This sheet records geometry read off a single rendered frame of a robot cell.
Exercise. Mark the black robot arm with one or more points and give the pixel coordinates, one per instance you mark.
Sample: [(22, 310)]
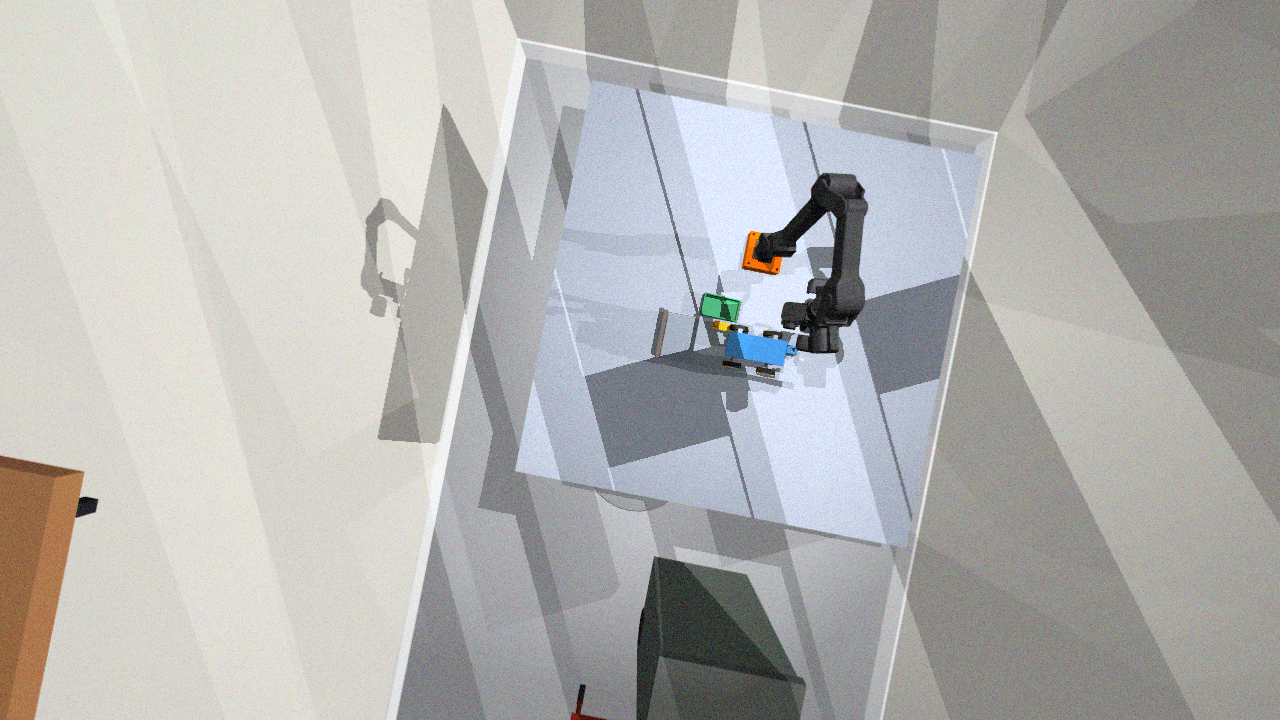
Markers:
[(840, 300)]

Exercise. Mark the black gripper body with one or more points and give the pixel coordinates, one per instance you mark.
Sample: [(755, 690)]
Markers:
[(803, 341)]

